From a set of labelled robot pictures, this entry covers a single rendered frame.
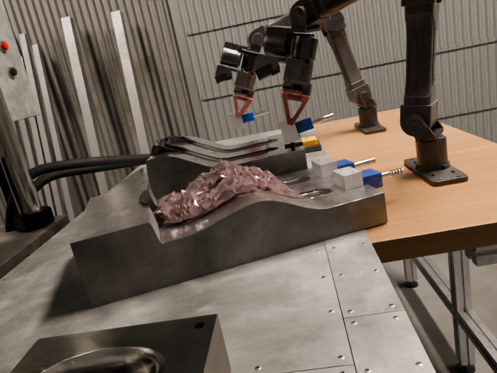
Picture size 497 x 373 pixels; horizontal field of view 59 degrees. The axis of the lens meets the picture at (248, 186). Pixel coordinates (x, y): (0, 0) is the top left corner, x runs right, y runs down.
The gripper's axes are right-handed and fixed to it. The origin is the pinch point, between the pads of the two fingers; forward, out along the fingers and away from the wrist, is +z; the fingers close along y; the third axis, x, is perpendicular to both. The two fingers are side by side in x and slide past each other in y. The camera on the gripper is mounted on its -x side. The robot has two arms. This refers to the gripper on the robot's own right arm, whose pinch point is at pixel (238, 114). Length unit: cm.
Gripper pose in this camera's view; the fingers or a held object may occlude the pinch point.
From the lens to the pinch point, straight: 150.1
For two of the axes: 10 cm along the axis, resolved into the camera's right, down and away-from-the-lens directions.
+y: 0.4, 2.7, -9.6
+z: -2.4, 9.4, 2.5
